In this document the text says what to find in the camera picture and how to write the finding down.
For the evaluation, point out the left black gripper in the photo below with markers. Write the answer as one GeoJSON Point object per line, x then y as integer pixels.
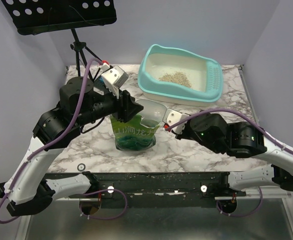
{"type": "Point", "coordinates": [126, 107]}

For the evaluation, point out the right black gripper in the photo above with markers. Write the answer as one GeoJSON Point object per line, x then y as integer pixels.
{"type": "Point", "coordinates": [182, 133]}

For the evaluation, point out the clear plastic scoop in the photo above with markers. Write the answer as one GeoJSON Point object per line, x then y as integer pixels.
{"type": "Point", "coordinates": [152, 110]}

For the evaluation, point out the green litter bag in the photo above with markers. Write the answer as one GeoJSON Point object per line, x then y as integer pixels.
{"type": "Point", "coordinates": [138, 134]}

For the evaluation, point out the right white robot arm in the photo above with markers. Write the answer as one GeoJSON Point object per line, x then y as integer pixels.
{"type": "Point", "coordinates": [241, 140]}

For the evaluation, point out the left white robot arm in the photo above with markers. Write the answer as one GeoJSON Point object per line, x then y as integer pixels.
{"type": "Point", "coordinates": [28, 191]}

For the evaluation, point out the litter pile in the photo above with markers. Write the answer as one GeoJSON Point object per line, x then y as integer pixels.
{"type": "Point", "coordinates": [177, 78]}

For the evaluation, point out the teal white litter box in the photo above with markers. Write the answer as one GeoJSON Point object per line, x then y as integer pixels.
{"type": "Point", "coordinates": [205, 75]}

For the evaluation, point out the dark lego baseplate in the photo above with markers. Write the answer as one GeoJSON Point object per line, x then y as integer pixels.
{"type": "Point", "coordinates": [99, 83]}

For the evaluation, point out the black music stand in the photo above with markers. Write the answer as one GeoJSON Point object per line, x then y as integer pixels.
{"type": "Point", "coordinates": [33, 17]}

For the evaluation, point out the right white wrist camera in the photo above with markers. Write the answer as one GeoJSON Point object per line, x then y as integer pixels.
{"type": "Point", "coordinates": [172, 117]}

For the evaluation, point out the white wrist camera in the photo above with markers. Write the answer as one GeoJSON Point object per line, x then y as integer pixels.
{"type": "Point", "coordinates": [172, 117]}
{"type": "Point", "coordinates": [113, 77]}

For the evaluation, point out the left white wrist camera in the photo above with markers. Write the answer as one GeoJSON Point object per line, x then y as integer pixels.
{"type": "Point", "coordinates": [113, 77]}

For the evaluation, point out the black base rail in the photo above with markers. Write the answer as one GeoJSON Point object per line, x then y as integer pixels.
{"type": "Point", "coordinates": [162, 189]}

